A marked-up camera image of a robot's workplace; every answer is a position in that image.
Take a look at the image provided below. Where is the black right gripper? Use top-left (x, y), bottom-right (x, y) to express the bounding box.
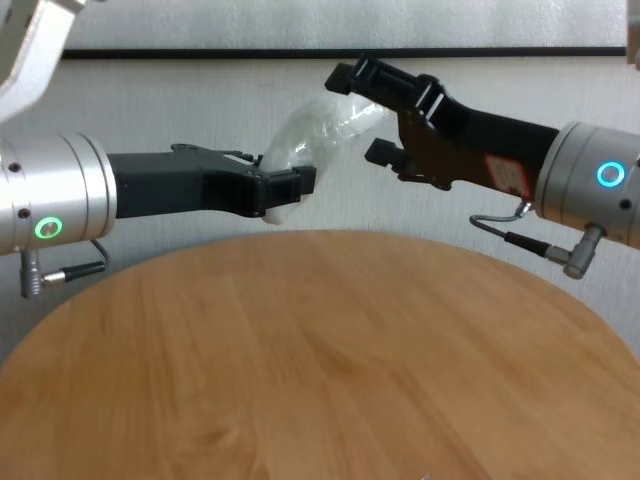
top-left (324, 53), bottom-right (560, 199)

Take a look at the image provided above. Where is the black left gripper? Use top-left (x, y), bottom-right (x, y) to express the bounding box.
top-left (106, 143), bottom-right (319, 220)

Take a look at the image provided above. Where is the white plastic-wrapped sandbag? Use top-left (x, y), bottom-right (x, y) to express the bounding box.
top-left (260, 94), bottom-right (391, 227)

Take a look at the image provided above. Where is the black wall rail strip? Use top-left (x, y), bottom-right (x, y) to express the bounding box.
top-left (62, 46), bottom-right (629, 61)

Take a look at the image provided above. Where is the left arm connector cable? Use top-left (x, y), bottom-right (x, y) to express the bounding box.
top-left (18, 238), bottom-right (109, 300)

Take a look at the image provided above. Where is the arm connector cable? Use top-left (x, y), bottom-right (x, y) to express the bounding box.
top-left (18, 238), bottom-right (109, 300)
top-left (469, 199), bottom-right (609, 279)

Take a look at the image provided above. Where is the right arm connector cable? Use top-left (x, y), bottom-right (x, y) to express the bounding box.
top-left (469, 199), bottom-right (609, 279)

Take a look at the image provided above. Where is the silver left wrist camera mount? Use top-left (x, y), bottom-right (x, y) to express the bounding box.
top-left (0, 0), bottom-right (87, 124)

